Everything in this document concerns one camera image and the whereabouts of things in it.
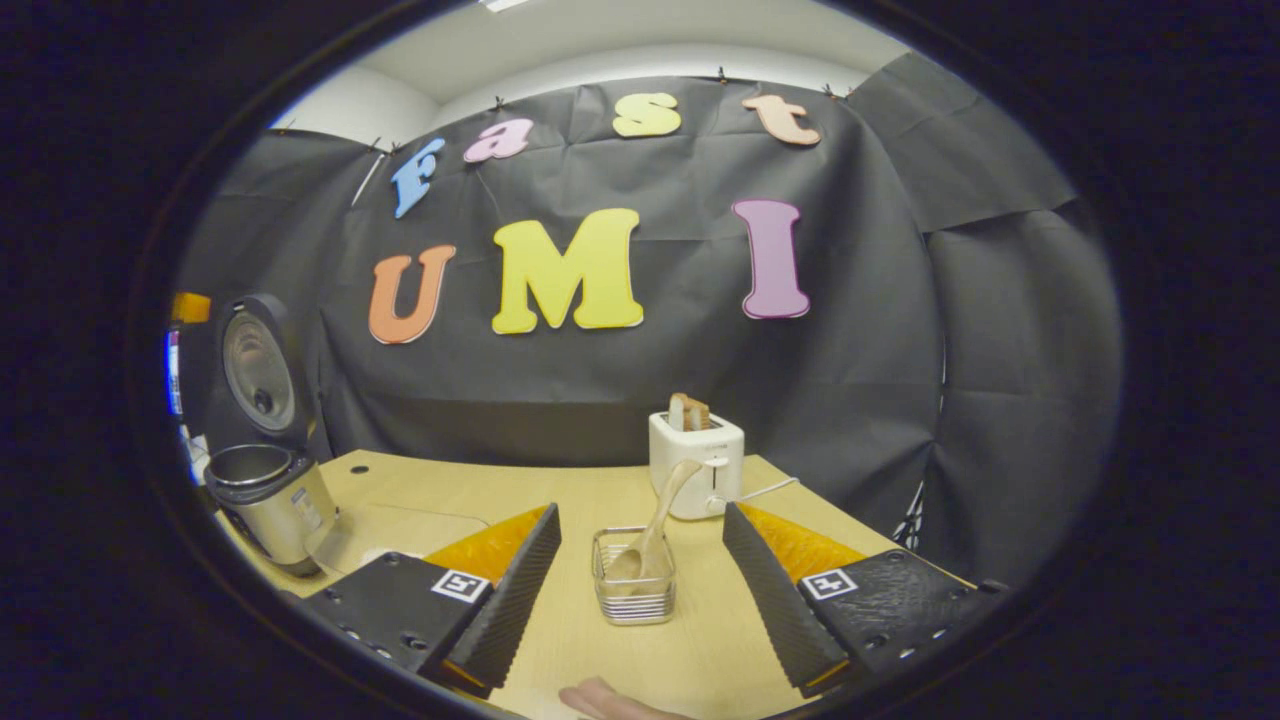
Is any black backdrop cloth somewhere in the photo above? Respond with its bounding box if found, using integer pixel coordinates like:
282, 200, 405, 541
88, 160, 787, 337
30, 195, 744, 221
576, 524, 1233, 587
170, 50, 1126, 591

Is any clear plastic rice container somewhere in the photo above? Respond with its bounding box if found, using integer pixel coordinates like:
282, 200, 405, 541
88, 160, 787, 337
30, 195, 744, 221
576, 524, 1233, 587
305, 500, 491, 578

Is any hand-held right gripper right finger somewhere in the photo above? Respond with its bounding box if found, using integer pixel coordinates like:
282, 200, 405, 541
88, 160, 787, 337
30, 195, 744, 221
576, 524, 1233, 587
722, 502, 1009, 699

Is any black steel rice cooker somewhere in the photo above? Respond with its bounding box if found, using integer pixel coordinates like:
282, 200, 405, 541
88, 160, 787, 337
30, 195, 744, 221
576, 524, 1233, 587
203, 293, 341, 578

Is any wooden spoon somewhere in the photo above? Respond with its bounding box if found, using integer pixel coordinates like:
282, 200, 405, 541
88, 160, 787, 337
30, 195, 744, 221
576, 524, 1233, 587
605, 458, 704, 586

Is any white toaster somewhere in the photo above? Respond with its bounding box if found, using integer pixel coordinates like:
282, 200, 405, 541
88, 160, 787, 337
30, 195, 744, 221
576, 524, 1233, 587
648, 410, 746, 521

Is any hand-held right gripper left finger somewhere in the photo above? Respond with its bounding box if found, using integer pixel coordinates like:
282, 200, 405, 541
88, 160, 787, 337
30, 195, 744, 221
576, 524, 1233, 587
300, 503, 563, 699

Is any wire metal chopstick holder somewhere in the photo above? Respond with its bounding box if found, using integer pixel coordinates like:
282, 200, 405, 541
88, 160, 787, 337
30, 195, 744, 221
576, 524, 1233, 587
592, 526, 678, 626

